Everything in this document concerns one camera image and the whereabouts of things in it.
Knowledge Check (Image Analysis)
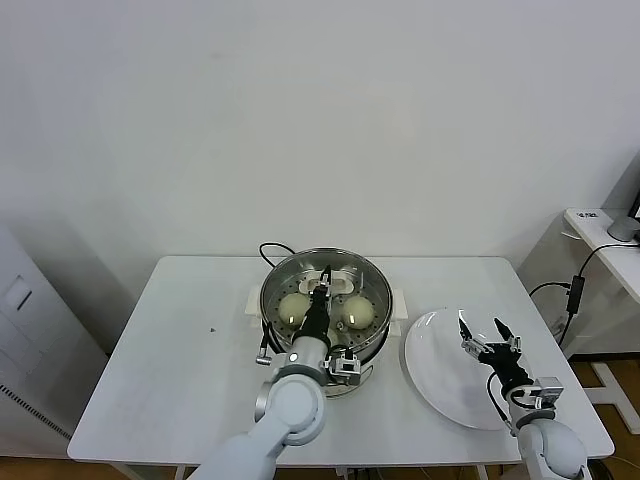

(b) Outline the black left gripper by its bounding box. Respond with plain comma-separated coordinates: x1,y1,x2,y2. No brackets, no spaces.
298,264,335,345

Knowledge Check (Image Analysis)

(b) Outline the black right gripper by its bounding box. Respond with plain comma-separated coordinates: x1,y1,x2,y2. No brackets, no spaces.
457,309,535,395

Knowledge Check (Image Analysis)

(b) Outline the glass lid with cream handle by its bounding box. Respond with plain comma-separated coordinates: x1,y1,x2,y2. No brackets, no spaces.
259,248,394,374

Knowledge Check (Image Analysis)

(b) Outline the perforated steel steamer basket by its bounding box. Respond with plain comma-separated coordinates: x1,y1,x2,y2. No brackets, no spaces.
246,247,409,374

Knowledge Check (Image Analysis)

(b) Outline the white round plate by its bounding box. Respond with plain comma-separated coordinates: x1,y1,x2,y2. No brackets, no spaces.
403,308,537,431

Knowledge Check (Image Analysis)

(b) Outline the grey monitor stand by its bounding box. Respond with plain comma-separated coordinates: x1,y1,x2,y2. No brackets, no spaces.
606,215,640,245

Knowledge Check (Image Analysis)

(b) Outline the grey computer monitor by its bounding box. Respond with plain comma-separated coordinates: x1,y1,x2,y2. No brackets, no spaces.
601,152,640,221

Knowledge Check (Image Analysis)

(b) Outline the white cabinet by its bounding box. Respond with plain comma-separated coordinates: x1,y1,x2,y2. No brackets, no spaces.
0,222,110,446

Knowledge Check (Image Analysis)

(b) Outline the black cooker power cord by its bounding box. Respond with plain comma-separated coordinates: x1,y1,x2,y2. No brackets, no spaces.
258,242,297,275

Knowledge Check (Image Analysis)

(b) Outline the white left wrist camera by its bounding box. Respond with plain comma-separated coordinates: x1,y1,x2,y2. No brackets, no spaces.
327,349,363,386

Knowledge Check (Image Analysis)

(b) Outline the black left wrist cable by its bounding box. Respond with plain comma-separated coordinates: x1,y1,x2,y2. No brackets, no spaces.
255,319,274,366

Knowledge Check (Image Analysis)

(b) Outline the black power adapter cable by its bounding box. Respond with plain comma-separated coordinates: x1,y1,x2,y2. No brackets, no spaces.
528,243,640,351

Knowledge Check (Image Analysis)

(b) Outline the white desk foot frame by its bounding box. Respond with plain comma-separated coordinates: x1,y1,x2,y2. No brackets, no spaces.
589,360,640,436

